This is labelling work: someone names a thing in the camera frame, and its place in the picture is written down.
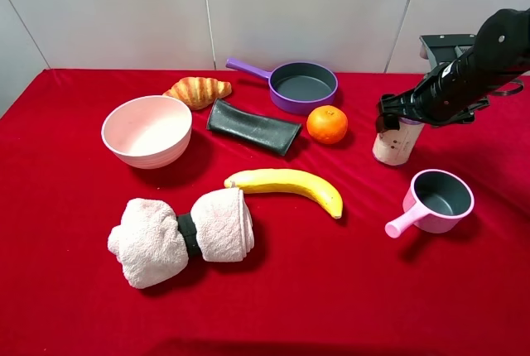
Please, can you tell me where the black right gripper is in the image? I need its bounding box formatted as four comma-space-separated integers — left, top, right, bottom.
375, 89, 430, 132

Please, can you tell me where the purple trash bag roll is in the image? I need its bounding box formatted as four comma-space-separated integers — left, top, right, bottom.
372, 118, 424, 166

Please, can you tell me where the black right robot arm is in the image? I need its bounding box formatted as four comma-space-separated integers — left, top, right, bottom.
376, 9, 529, 133

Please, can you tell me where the orange mandarin fruit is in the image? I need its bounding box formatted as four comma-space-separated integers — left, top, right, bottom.
306, 105, 349, 145

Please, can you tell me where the purple frying pan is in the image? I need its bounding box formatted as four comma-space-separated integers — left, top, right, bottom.
225, 58, 339, 116

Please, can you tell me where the black folded pouch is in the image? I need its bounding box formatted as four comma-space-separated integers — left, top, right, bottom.
206, 99, 301, 156

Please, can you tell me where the yellow banana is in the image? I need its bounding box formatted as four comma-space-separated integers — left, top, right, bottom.
224, 168, 344, 219

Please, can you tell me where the croissant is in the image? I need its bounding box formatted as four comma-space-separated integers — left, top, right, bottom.
163, 77, 232, 111

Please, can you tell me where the pink bowl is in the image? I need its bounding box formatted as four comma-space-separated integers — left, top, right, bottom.
101, 95, 192, 170

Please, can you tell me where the red velvet tablecloth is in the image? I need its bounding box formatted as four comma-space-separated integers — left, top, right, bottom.
1, 70, 529, 355

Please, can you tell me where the pink towel with black band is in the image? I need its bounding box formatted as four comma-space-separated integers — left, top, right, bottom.
107, 187, 254, 289

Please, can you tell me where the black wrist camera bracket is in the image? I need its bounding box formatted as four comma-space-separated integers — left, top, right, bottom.
419, 34, 476, 70

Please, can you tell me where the pink saucepan with handle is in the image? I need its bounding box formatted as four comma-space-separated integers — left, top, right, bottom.
384, 169, 475, 238

